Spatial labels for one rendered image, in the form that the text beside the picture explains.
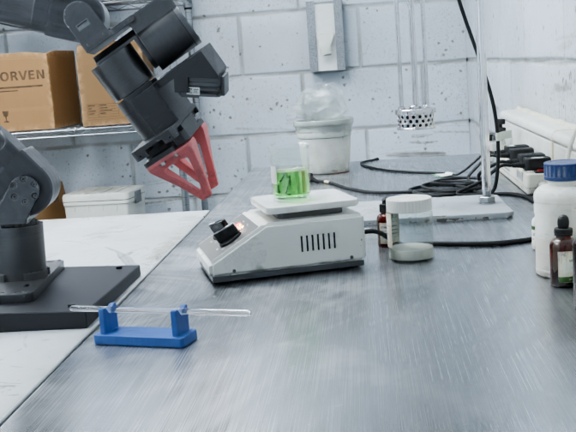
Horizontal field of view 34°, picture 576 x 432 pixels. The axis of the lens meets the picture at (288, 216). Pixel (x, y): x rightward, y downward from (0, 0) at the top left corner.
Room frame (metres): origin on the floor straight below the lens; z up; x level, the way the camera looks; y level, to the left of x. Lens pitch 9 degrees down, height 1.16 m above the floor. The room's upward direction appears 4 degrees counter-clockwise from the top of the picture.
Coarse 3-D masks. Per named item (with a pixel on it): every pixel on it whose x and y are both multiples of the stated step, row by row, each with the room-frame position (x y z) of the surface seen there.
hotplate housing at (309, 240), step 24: (264, 216) 1.21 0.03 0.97; (288, 216) 1.18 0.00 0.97; (312, 216) 1.18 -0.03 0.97; (336, 216) 1.17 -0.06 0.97; (360, 216) 1.18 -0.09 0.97; (240, 240) 1.15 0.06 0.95; (264, 240) 1.15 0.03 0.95; (288, 240) 1.16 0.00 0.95; (312, 240) 1.16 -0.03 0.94; (336, 240) 1.17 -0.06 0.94; (360, 240) 1.18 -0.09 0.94; (216, 264) 1.14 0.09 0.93; (240, 264) 1.14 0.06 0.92; (264, 264) 1.15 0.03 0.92; (288, 264) 1.16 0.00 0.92; (312, 264) 1.17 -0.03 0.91; (336, 264) 1.17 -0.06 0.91; (360, 264) 1.18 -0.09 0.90
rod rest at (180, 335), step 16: (112, 304) 0.94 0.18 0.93; (112, 320) 0.93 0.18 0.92; (176, 320) 0.89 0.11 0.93; (96, 336) 0.92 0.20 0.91; (112, 336) 0.91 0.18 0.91; (128, 336) 0.90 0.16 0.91; (144, 336) 0.90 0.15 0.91; (160, 336) 0.89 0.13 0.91; (176, 336) 0.89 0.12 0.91; (192, 336) 0.90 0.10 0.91
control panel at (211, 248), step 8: (240, 216) 1.26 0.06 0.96; (240, 224) 1.22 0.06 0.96; (248, 224) 1.20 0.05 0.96; (248, 232) 1.16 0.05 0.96; (208, 240) 1.25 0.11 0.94; (216, 240) 1.22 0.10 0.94; (208, 248) 1.21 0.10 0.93; (216, 248) 1.18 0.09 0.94; (224, 248) 1.16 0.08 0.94; (208, 256) 1.17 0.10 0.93; (216, 256) 1.15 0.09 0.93
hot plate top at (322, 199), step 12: (312, 192) 1.27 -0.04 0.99; (324, 192) 1.26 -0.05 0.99; (336, 192) 1.25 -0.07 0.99; (252, 204) 1.26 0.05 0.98; (264, 204) 1.19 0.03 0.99; (276, 204) 1.18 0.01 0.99; (288, 204) 1.18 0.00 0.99; (300, 204) 1.17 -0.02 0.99; (312, 204) 1.17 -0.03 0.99; (324, 204) 1.17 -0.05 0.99; (336, 204) 1.18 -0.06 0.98; (348, 204) 1.18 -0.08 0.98
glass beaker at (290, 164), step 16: (272, 144) 1.20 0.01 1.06; (288, 144) 1.24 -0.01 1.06; (304, 144) 1.24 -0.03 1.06; (272, 160) 1.21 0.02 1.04; (288, 160) 1.19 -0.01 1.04; (304, 160) 1.20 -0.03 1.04; (272, 176) 1.21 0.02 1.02; (288, 176) 1.19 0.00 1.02; (304, 176) 1.20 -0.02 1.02; (288, 192) 1.19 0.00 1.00; (304, 192) 1.20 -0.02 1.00
